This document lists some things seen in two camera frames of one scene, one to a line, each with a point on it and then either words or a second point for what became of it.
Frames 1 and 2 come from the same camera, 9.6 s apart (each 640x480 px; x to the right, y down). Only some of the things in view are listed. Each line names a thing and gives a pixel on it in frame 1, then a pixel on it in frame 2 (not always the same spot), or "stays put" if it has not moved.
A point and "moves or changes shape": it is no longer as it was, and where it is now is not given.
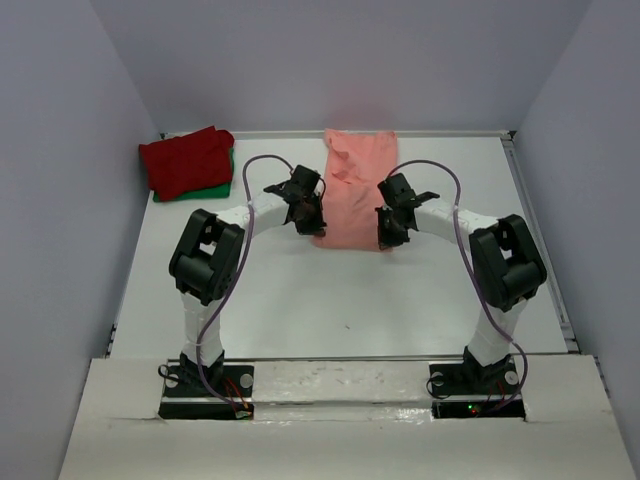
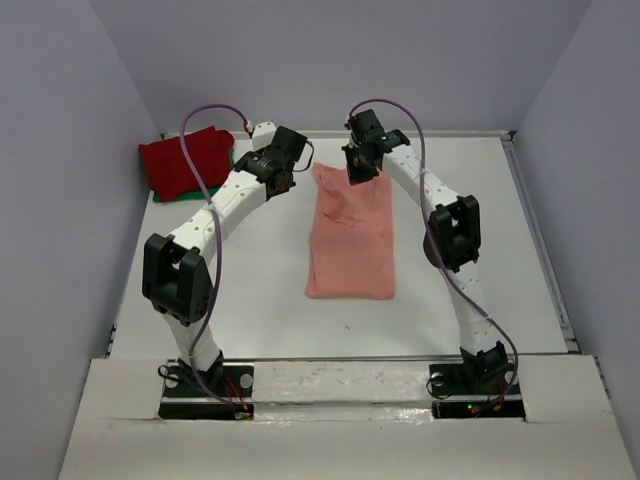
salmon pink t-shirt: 354,163 moves or changes shape
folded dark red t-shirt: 196,159 stays put
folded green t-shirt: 218,191 stays put
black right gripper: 387,240 → 357,177
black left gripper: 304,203 → 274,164
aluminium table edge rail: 564,326 stays put
